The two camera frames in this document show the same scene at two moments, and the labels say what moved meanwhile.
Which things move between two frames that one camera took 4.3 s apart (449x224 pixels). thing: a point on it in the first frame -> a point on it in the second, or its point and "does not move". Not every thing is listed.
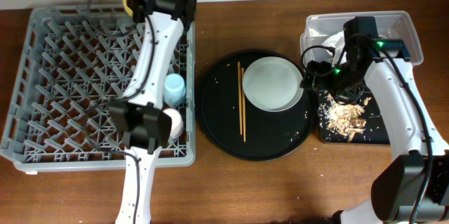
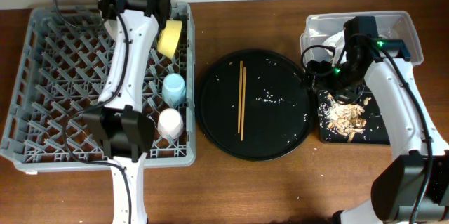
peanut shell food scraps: (346, 119) does not move
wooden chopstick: (243, 75) does not move
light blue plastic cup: (175, 89) does not move
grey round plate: (273, 84) -> (112, 24)
